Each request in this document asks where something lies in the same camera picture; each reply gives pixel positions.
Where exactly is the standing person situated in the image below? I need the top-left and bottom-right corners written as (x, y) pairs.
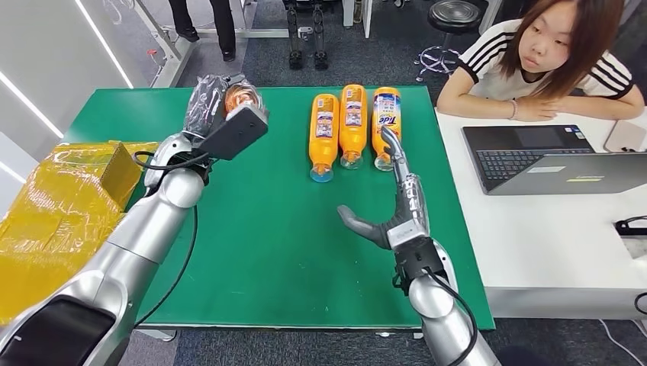
top-left (168, 0), bottom-right (237, 63)

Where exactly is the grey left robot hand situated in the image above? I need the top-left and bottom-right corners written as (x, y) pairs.
top-left (182, 73), bottom-right (249, 143)

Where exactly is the orange detergent bottle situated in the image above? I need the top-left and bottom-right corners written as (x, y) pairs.
top-left (340, 84), bottom-right (369, 170)
top-left (308, 94), bottom-right (340, 183)
top-left (221, 80), bottom-right (266, 121)

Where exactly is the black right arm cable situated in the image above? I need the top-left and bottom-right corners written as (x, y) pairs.
top-left (422, 268), bottom-right (479, 366)

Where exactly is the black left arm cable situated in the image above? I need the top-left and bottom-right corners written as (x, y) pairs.
top-left (132, 150), bottom-right (211, 329)

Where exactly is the black stool chrome base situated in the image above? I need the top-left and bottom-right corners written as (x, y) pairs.
top-left (414, 0), bottom-right (482, 82)

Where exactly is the orange Tide label bottle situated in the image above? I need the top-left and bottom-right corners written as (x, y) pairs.
top-left (371, 86), bottom-right (403, 173)

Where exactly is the yellow film wrapped box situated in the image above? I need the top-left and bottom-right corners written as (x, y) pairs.
top-left (0, 141), bottom-right (160, 324)

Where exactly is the pale smartphone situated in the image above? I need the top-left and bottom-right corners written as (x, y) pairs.
top-left (604, 120), bottom-right (647, 153)

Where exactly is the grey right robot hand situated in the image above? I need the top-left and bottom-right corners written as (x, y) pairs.
top-left (336, 126), bottom-right (430, 251)

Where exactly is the white metal frame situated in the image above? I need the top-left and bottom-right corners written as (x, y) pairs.
top-left (134, 0), bottom-right (290, 88)

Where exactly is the seated person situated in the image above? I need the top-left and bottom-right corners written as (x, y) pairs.
top-left (436, 0), bottom-right (647, 122)

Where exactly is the grey open laptop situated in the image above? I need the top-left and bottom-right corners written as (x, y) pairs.
top-left (461, 124), bottom-right (647, 197)

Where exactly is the black robot legs stand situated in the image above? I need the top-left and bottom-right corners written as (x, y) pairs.
top-left (285, 0), bottom-right (330, 71)

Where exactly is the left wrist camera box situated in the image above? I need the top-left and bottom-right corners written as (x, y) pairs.
top-left (194, 103), bottom-right (270, 162)

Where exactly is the white desk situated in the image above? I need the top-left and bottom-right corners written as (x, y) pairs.
top-left (435, 108), bottom-right (647, 322)

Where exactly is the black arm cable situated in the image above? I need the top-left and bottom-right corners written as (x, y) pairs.
top-left (132, 150), bottom-right (211, 329)
top-left (422, 268), bottom-right (479, 366)

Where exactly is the white furniture leg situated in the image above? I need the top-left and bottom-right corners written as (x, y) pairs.
top-left (343, 0), bottom-right (374, 39)

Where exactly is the white floor cable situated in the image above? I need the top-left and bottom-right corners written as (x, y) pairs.
top-left (598, 320), bottom-right (647, 366)

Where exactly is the black object on desk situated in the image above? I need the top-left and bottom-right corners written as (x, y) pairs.
top-left (614, 215), bottom-right (647, 237)

